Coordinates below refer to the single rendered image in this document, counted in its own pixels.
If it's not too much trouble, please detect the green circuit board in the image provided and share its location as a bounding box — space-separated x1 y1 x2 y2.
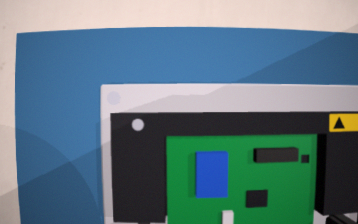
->
167 134 317 224

